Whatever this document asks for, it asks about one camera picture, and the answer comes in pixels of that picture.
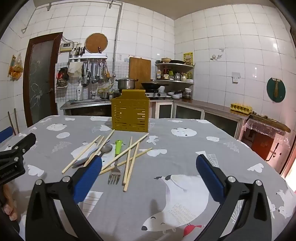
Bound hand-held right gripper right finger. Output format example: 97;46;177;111
196;154;273;241

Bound steel cooking pot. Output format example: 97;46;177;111
116;78;139;91

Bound yellow egg carton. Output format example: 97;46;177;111
230;103;252;114

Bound black wok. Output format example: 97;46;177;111
141;82;169;91

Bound round wooden pot lid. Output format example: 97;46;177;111
85;33;109;54

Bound yellow wall poster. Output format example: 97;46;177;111
183;51;194;65

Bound grey wall pipe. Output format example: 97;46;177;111
112;0;123;77

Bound brown framed glass door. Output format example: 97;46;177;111
23;32;63;128

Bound steel corner shelf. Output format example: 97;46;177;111
154;62;195;84

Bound plastic covered side table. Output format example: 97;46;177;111
240;113;292;163

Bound yellow slotted utensil holder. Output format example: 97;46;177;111
111;89;150;133

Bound wooden sticks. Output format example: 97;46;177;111
8;108;20;135

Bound light blue spoon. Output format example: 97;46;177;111
72;147;101;166

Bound stack of white bowls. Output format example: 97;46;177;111
168;88;185;100

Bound long wooden board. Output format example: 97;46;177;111
250;113;291;133

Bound metal spoon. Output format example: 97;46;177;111
87;144;113;163

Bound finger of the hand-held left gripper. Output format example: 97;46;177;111
0;133;37;164

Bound white hanging cloth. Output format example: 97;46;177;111
68;62;83;77

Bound green round wall board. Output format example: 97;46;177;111
266;77;286;102

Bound grey bear print tablecloth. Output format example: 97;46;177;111
0;115;296;241

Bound steel wall utensil rack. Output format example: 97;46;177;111
68;53;111;85

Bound kitchen counter cabinet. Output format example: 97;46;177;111
149;98;249;139

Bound person's left hand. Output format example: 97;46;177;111
0;185;19;221

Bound green handled metal fork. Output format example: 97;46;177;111
107;140;123;185

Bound steel gas stove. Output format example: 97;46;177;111
144;90;167;99

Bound steel sink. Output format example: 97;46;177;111
60;98;112;116

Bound wooden cutting board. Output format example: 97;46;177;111
129;57;152;90

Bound hanging plastic bags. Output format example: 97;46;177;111
8;54;24;81

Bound bunch of wooden chopsticks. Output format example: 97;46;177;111
61;129;153;192

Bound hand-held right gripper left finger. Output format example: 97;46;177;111
25;156;103;241

